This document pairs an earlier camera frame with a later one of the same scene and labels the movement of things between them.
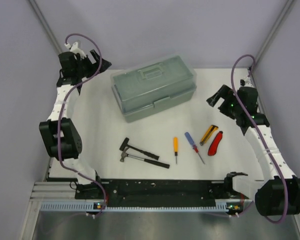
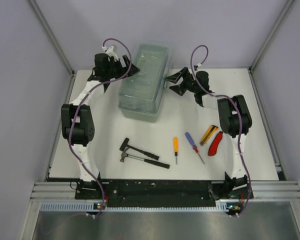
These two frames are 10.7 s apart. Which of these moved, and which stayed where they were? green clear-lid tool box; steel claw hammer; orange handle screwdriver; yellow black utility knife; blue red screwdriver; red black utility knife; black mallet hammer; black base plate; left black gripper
Moved: green clear-lid tool box; left black gripper
Stayed: blue red screwdriver; yellow black utility knife; orange handle screwdriver; black mallet hammer; steel claw hammer; black base plate; red black utility knife
